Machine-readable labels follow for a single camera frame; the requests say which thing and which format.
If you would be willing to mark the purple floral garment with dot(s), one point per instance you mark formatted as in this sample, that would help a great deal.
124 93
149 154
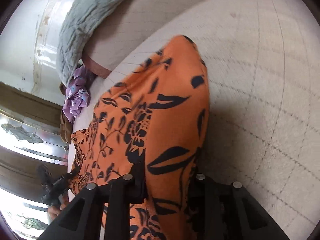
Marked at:
77 94

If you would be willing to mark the person's left hand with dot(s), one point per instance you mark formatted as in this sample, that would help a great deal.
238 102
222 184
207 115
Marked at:
53 211

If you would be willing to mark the brown garment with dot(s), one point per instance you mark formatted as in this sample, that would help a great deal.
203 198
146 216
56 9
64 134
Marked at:
65 128

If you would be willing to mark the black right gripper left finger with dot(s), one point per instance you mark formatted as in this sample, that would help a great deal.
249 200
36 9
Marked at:
82 218

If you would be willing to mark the pink pillow with maroon band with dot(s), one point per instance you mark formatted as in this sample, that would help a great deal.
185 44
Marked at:
132 22

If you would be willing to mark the wooden wardrobe with mirror doors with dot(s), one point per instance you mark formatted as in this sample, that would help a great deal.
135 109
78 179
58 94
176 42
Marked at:
29 138

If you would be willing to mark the orange black floral garment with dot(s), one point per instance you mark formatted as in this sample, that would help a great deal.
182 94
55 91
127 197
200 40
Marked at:
156 116

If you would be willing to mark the grey quilted blanket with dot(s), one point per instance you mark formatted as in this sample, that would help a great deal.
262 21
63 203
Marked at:
78 27

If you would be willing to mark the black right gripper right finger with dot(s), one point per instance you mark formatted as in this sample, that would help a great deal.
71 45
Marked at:
220 211

